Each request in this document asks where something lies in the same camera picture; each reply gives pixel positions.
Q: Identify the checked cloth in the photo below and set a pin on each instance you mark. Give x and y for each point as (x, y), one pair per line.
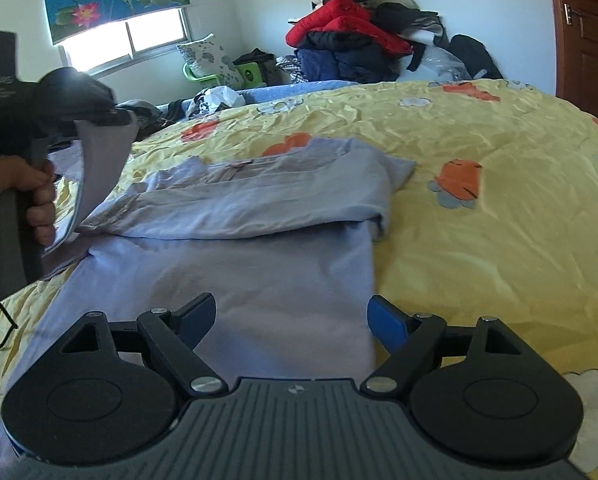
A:
(291, 70)

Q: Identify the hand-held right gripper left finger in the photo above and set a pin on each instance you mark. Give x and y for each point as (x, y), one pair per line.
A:
(199, 316)

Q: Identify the white printed plastic bag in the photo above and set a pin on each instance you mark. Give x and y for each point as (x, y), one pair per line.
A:
(214, 100)

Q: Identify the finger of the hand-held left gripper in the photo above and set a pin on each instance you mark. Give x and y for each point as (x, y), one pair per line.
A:
(79, 87)
(106, 117)

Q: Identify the clear plastic bag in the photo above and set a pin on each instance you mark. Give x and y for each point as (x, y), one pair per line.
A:
(441, 62)

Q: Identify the person's left hand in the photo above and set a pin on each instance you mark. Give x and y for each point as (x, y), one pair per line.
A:
(31, 200)

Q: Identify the navy blue jacket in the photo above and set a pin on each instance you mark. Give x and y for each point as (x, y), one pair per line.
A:
(339, 62)

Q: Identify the brown wooden door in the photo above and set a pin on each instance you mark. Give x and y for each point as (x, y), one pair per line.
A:
(589, 35)

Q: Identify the yellow printed blanket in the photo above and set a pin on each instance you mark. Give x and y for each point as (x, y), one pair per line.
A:
(479, 240)

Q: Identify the window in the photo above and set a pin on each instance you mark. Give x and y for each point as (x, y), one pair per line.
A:
(129, 40)

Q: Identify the lavender shirt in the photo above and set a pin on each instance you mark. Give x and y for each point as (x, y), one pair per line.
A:
(259, 260)

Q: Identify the green plastic chair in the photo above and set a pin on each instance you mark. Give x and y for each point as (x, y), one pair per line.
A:
(199, 76)

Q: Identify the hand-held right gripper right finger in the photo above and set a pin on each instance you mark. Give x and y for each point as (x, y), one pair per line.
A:
(386, 321)

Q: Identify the green box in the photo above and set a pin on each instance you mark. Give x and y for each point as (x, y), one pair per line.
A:
(251, 72)

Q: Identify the dark clothes pile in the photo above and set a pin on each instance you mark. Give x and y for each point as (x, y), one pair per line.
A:
(149, 117)

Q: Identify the grey patterned pillow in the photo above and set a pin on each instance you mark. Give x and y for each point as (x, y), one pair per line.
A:
(209, 57)

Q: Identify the red jacket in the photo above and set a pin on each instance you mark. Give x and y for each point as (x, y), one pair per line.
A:
(349, 22)

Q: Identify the black bag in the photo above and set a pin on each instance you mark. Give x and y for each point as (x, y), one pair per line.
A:
(471, 57)

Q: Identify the blue bedsheet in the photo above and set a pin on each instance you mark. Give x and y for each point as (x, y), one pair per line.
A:
(299, 89)

